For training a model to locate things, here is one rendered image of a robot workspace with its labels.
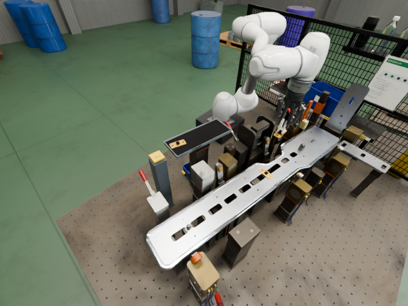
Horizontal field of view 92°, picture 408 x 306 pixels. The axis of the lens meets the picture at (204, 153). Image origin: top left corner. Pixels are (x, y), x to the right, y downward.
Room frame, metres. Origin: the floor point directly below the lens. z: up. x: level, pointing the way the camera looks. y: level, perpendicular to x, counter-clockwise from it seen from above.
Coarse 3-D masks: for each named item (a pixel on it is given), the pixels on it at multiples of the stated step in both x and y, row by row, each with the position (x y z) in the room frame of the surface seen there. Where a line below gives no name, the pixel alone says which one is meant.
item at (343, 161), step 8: (328, 160) 0.83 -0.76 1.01; (336, 160) 0.80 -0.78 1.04; (344, 160) 0.80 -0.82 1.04; (328, 168) 0.81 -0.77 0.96; (336, 168) 0.78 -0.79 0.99; (344, 168) 0.77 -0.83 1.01; (328, 176) 0.79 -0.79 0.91; (336, 176) 0.76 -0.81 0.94; (320, 184) 0.80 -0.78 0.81; (328, 184) 0.77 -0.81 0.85; (320, 192) 0.77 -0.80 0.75
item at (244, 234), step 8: (240, 224) 0.40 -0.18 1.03; (248, 224) 0.40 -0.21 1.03; (232, 232) 0.36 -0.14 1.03; (240, 232) 0.36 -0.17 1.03; (248, 232) 0.36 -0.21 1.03; (256, 232) 0.36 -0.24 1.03; (232, 240) 0.34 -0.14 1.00; (240, 240) 0.32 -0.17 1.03; (248, 240) 0.33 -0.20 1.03; (232, 248) 0.33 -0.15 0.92; (240, 248) 0.30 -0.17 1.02; (248, 248) 0.36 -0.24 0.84; (224, 256) 0.35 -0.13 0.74; (232, 256) 0.32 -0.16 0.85; (240, 256) 0.33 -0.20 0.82; (232, 264) 0.31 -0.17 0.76
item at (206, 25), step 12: (192, 12) 4.94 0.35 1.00; (204, 12) 4.98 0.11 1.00; (216, 12) 5.03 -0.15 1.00; (192, 24) 4.70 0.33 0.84; (204, 24) 4.55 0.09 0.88; (216, 24) 4.64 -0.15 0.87; (192, 36) 4.71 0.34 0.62; (204, 36) 4.55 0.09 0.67; (216, 36) 4.65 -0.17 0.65; (192, 48) 4.71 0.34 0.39; (204, 48) 4.55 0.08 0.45; (216, 48) 4.67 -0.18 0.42; (192, 60) 4.72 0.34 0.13; (204, 60) 4.55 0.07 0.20; (216, 60) 4.70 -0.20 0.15
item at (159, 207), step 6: (150, 198) 0.49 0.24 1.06; (156, 198) 0.49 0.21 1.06; (162, 198) 0.49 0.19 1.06; (150, 204) 0.46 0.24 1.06; (156, 204) 0.46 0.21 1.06; (162, 204) 0.46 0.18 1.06; (168, 204) 0.46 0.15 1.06; (156, 210) 0.43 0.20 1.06; (162, 210) 0.44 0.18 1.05; (168, 210) 0.46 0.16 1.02; (156, 216) 0.42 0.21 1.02; (162, 216) 0.44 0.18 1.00; (168, 216) 0.45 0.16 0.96; (156, 222) 0.48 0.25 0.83
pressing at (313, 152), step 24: (288, 144) 0.97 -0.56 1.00; (312, 144) 0.98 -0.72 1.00; (336, 144) 0.99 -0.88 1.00; (264, 168) 0.76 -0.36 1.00; (288, 168) 0.76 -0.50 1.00; (216, 192) 0.58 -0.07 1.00; (264, 192) 0.59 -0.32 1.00; (192, 216) 0.44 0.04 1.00; (216, 216) 0.44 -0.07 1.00; (168, 240) 0.32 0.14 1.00; (192, 240) 0.33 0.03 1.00; (168, 264) 0.23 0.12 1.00
